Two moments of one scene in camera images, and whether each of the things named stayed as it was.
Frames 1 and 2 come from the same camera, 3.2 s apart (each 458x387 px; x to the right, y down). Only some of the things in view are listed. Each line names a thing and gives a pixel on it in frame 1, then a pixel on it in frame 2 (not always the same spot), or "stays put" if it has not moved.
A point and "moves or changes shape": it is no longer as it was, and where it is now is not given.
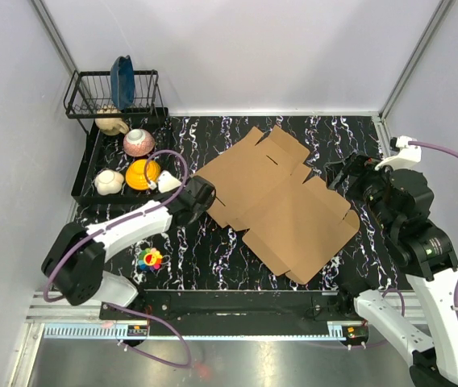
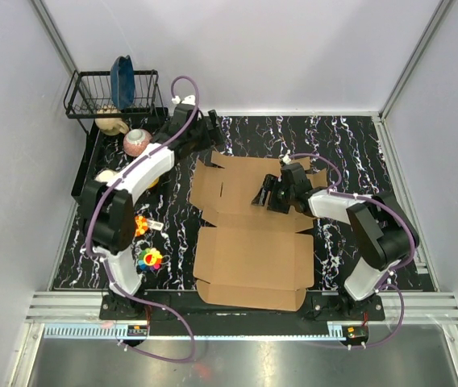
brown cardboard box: x=293 y=222 moves or changes shape
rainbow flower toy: x=150 y=259 stays put
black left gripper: x=203 y=207 -> x=212 y=138
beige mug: x=111 y=126 stays put
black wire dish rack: x=89 y=95 stays put
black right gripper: x=360 y=165 -> x=268 y=185
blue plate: x=122 y=85 stays put
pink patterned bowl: x=138 y=143 stays put
